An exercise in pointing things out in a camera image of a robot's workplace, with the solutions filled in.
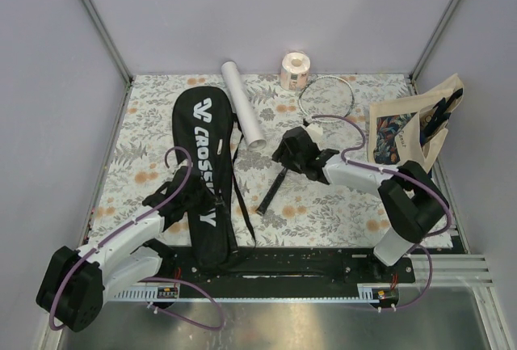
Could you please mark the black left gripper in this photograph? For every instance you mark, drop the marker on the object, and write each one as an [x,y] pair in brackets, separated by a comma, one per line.
[211,201]

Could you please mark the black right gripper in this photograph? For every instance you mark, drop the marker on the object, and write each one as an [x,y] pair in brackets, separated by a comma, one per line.
[283,159]

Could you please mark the white shuttlecock tube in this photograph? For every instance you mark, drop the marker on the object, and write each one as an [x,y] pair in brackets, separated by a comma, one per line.
[247,118]

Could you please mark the badminton racket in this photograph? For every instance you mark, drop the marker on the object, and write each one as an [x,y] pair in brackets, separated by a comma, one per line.
[268,198]

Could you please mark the black racket bag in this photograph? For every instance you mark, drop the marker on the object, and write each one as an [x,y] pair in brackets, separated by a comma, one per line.
[202,123]

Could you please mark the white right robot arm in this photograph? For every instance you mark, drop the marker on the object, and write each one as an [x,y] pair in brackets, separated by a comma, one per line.
[412,202]

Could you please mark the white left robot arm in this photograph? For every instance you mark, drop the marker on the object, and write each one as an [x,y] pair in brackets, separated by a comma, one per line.
[79,282]

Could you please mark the floral table mat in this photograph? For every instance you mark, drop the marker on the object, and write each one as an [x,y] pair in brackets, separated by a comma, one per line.
[303,213]

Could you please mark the pink toilet paper roll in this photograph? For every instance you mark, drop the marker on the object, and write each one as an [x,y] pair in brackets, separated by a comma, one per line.
[294,71]

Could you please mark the beige tote bag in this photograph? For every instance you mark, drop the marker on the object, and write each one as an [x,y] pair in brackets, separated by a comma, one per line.
[413,128]

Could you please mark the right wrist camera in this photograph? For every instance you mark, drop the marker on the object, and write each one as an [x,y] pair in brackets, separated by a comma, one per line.
[315,131]

